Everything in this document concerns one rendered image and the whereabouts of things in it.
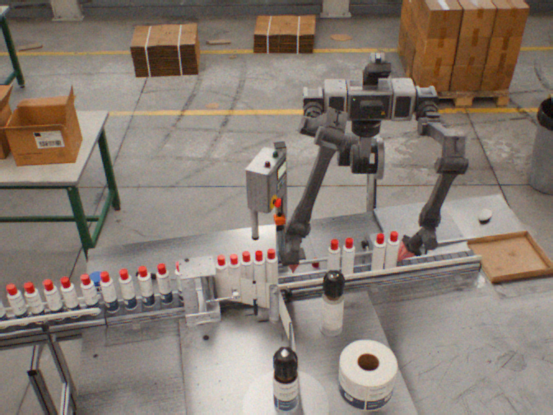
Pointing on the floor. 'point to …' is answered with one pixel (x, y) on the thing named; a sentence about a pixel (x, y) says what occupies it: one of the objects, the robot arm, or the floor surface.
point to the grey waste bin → (541, 161)
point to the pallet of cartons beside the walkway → (462, 47)
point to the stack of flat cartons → (165, 50)
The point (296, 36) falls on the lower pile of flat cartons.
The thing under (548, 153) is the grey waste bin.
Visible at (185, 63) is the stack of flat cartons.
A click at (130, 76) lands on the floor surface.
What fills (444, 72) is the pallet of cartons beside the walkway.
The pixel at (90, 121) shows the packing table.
